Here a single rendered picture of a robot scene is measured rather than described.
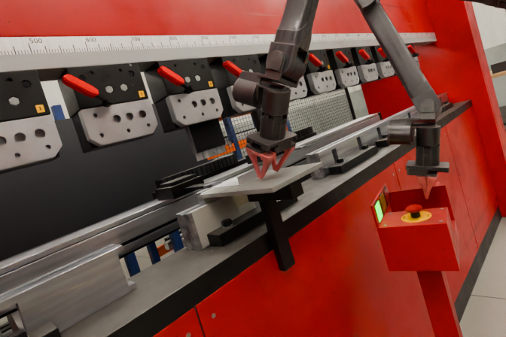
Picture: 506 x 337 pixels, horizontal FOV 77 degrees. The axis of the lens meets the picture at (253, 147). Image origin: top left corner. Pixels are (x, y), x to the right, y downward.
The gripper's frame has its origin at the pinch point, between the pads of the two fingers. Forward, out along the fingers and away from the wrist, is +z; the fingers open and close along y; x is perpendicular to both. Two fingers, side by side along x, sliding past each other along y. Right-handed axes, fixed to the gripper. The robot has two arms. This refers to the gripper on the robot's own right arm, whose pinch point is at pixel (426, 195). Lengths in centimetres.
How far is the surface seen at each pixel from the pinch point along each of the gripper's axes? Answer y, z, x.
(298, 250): 27.6, 8.5, 27.1
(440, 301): -3.9, 26.4, 8.1
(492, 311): -25, 77, -67
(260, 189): 27, -14, 44
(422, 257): 0.0, 10.8, 15.1
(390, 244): 7.4, 8.6, 15.0
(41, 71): 62, -40, 63
